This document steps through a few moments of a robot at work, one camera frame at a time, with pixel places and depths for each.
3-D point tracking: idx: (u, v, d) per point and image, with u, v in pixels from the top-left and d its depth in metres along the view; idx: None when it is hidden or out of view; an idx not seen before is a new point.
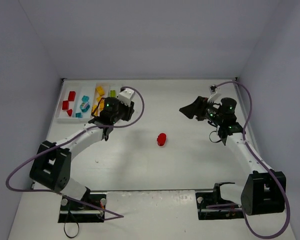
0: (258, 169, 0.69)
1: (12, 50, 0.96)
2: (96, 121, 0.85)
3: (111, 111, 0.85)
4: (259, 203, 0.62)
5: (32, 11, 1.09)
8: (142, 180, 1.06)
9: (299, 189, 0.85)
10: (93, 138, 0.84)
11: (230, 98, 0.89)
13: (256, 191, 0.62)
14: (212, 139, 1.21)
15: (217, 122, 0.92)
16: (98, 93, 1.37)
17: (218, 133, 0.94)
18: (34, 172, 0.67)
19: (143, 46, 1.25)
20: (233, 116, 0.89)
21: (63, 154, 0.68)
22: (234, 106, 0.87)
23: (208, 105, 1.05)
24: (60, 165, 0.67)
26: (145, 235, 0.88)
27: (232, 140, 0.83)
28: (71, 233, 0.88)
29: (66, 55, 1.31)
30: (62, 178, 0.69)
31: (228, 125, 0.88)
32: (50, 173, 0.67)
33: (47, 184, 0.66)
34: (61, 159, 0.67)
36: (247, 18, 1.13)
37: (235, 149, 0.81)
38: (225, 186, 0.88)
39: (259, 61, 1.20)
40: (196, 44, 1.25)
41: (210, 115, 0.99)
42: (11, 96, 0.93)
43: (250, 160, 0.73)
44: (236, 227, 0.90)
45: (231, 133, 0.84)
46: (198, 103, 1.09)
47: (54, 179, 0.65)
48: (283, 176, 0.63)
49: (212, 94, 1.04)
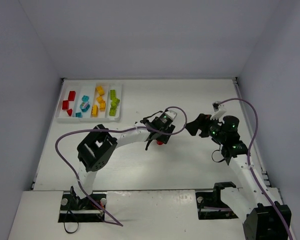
0: (263, 200, 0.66)
1: (12, 50, 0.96)
2: (148, 124, 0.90)
3: (164, 123, 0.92)
4: (261, 235, 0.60)
5: (31, 11, 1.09)
8: (142, 180, 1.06)
9: None
10: (138, 138, 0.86)
11: (232, 116, 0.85)
13: (260, 224, 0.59)
14: (214, 157, 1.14)
15: (220, 140, 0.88)
16: (98, 93, 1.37)
17: (222, 153, 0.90)
18: (83, 145, 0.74)
19: (143, 45, 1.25)
20: (236, 134, 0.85)
21: (111, 140, 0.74)
22: (238, 124, 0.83)
23: (210, 122, 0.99)
24: (105, 148, 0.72)
26: (145, 234, 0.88)
27: (235, 162, 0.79)
28: (71, 228, 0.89)
29: (66, 55, 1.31)
30: (102, 161, 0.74)
31: (231, 145, 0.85)
32: (96, 152, 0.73)
33: (89, 161, 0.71)
34: (107, 145, 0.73)
36: (247, 18, 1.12)
37: (239, 173, 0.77)
38: (227, 192, 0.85)
39: (259, 60, 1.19)
40: (196, 43, 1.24)
41: (212, 133, 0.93)
42: (10, 95, 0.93)
43: (254, 189, 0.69)
44: (235, 226, 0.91)
45: (236, 155, 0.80)
46: (200, 120, 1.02)
47: (97, 159, 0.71)
48: (288, 209, 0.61)
49: (216, 111, 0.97)
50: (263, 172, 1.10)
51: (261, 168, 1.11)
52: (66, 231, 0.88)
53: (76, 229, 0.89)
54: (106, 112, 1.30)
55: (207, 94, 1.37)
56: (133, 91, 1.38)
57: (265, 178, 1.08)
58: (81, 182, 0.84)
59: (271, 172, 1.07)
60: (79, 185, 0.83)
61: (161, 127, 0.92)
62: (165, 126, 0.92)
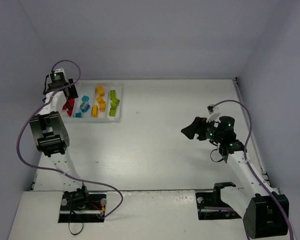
0: (261, 192, 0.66)
1: (12, 50, 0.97)
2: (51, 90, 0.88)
3: (60, 78, 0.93)
4: (261, 227, 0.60)
5: (31, 11, 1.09)
8: (142, 180, 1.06)
9: None
10: (62, 101, 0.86)
11: (228, 115, 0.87)
13: (259, 215, 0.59)
14: (214, 158, 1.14)
15: (217, 140, 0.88)
16: (98, 93, 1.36)
17: (220, 152, 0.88)
18: (41, 144, 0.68)
19: (142, 45, 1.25)
20: (233, 133, 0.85)
21: (51, 115, 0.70)
22: (233, 123, 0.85)
23: (207, 124, 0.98)
24: (56, 123, 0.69)
26: (144, 235, 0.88)
27: (232, 158, 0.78)
28: (77, 230, 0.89)
29: (66, 55, 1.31)
30: (65, 133, 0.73)
31: (228, 143, 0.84)
32: (54, 135, 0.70)
33: (59, 144, 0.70)
34: (54, 119, 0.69)
36: (247, 18, 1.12)
37: (237, 169, 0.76)
38: (226, 190, 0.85)
39: (259, 60, 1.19)
40: (195, 44, 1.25)
41: (210, 134, 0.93)
42: (9, 95, 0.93)
43: (251, 181, 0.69)
44: (236, 226, 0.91)
45: (232, 152, 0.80)
46: (196, 123, 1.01)
47: (61, 134, 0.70)
48: (286, 199, 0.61)
49: (211, 114, 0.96)
50: (263, 172, 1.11)
51: (261, 169, 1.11)
52: (73, 233, 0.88)
53: (81, 229, 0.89)
54: (106, 112, 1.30)
55: (207, 94, 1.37)
56: (132, 91, 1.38)
57: (265, 178, 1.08)
58: (68, 173, 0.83)
59: (271, 172, 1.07)
60: (69, 175, 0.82)
61: (62, 83, 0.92)
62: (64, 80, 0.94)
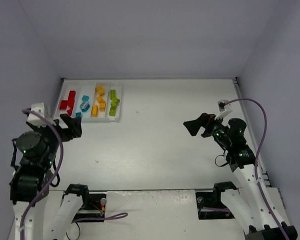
0: (270, 222, 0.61)
1: (11, 50, 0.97)
2: (20, 184, 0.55)
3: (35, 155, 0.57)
4: None
5: (30, 11, 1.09)
8: (142, 180, 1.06)
9: None
10: (38, 207, 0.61)
11: (239, 119, 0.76)
13: None
14: (217, 162, 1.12)
15: (225, 145, 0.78)
16: (98, 93, 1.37)
17: (226, 157, 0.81)
18: None
19: (142, 45, 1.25)
20: (242, 139, 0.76)
21: None
22: (244, 128, 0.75)
23: (214, 122, 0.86)
24: None
26: (144, 234, 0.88)
27: (242, 174, 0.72)
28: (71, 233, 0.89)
29: (66, 55, 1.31)
30: None
31: (237, 152, 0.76)
32: None
33: None
34: None
36: (247, 18, 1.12)
37: (245, 187, 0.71)
38: (227, 195, 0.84)
39: (259, 60, 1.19)
40: (195, 44, 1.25)
41: (216, 135, 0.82)
42: (9, 95, 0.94)
43: (261, 207, 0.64)
44: (236, 226, 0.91)
45: (242, 165, 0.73)
46: (202, 119, 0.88)
47: None
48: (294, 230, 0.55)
49: (221, 111, 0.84)
50: (263, 172, 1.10)
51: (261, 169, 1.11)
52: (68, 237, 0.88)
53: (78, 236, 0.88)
54: (106, 112, 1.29)
55: (206, 93, 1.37)
56: (132, 91, 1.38)
57: (265, 178, 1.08)
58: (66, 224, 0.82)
59: (271, 172, 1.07)
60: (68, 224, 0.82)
61: (39, 165, 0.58)
62: (41, 154, 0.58)
